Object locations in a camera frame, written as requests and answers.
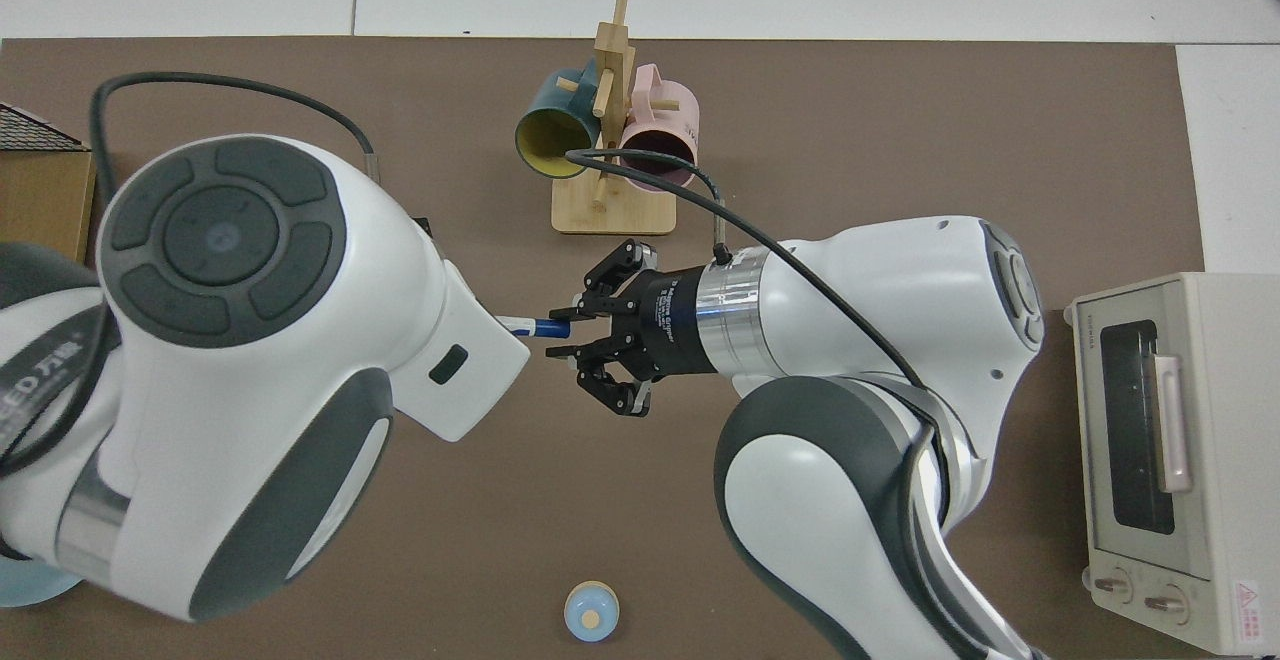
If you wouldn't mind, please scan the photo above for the brown table cloth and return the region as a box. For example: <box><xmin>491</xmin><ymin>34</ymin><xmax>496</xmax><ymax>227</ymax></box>
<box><xmin>0</xmin><ymin>36</ymin><xmax>1208</xmax><ymax>660</ymax></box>

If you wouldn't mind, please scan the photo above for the wooden cup stand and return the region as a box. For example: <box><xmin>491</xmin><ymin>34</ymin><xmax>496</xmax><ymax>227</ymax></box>
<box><xmin>551</xmin><ymin>0</ymin><xmax>678</xmax><ymax>236</ymax></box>

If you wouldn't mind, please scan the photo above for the blue and white marker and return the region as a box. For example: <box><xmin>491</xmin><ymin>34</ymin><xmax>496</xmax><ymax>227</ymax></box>
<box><xmin>497</xmin><ymin>315</ymin><xmax>573</xmax><ymax>339</ymax></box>

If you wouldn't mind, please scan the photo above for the dark teal cup yellow inside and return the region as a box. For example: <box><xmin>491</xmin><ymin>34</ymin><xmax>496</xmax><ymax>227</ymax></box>
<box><xmin>514</xmin><ymin>58</ymin><xmax>606</xmax><ymax>181</ymax></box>

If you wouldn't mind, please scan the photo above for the pale toaster oven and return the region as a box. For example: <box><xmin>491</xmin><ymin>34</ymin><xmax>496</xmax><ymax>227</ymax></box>
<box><xmin>1063</xmin><ymin>271</ymin><xmax>1280</xmax><ymax>657</ymax></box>

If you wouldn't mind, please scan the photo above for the wire basket with wooden floor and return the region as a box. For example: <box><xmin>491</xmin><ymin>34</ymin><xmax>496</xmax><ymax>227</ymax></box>
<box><xmin>0</xmin><ymin>100</ymin><xmax>101</xmax><ymax>266</ymax></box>

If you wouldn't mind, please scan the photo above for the pink cup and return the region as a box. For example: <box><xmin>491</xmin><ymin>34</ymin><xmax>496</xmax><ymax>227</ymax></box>
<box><xmin>616</xmin><ymin>63</ymin><xmax>700</xmax><ymax>194</ymax></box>

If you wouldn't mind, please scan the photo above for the small blue round thing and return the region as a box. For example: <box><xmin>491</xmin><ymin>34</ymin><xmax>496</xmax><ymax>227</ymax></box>
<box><xmin>563</xmin><ymin>581</ymin><xmax>621</xmax><ymax>643</ymax></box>

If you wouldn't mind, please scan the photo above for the light blue plate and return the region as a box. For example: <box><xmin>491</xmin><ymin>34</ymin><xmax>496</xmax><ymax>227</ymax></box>
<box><xmin>0</xmin><ymin>552</ymin><xmax>83</xmax><ymax>608</ymax></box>

